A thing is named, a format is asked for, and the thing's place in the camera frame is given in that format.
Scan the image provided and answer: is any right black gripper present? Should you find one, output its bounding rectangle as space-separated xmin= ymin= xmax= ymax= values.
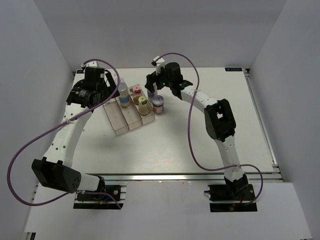
xmin=145 ymin=65 xmax=173 ymax=94

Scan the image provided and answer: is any silver lid jar blue label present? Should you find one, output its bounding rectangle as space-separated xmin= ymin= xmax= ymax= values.
xmin=147 ymin=83 xmax=158 ymax=103

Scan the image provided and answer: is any pink cap spice bottle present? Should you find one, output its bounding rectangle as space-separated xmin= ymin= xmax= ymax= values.
xmin=131 ymin=84 xmax=143 ymax=105

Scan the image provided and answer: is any yellow cap white bottle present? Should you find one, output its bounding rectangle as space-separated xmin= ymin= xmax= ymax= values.
xmin=138 ymin=96 xmax=150 ymax=116

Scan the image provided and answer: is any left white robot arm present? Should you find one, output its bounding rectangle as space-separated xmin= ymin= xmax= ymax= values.
xmin=31 ymin=66 xmax=116 ymax=200

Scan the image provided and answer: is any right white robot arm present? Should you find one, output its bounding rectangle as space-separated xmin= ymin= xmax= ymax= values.
xmin=145 ymin=58 xmax=248 ymax=200

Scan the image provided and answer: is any white lid jar right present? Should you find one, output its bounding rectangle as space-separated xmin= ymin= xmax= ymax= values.
xmin=152 ymin=95 xmax=164 ymax=114

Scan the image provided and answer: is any left clear organizer tray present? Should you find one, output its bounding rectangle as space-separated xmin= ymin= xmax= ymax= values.
xmin=103 ymin=99 xmax=129 ymax=136

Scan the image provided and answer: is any right clear organizer tray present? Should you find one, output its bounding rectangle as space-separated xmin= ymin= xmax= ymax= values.
xmin=128 ymin=85 xmax=155 ymax=125

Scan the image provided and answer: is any blue sticker right corner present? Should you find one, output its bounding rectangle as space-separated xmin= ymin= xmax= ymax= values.
xmin=224 ymin=67 xmax=243 ymax=72

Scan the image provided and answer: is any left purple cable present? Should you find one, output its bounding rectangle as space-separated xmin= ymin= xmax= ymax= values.
xmin=6 ymin=58 xmax=125 ymax=210

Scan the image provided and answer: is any purple cable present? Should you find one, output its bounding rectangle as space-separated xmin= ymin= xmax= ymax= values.
xmin=6 ymin=58 xmax=125 ymax=210
xmin=159 ymin=52 xmax=264 ymax=206

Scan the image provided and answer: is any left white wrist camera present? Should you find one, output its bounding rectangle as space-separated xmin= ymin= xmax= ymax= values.
xmin=81 ymin=60 xmax=99 ymax=68

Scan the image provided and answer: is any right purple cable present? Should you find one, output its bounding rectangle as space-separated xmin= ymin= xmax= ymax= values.
xmin=159 ymin=52 xmax=264 ymax=206

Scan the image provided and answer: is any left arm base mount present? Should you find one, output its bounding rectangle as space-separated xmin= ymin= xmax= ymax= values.
xmin=73 ymin=177 xmax=127 ymax=210

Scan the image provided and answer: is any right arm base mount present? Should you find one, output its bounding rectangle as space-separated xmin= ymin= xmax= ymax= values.
xmin=203 ymin=183 xmax=258 ymax=213

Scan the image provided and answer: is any aluminium front rail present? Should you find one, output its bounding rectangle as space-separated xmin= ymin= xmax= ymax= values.
xmin=82 ymin=172 xmax=283 ymax=182

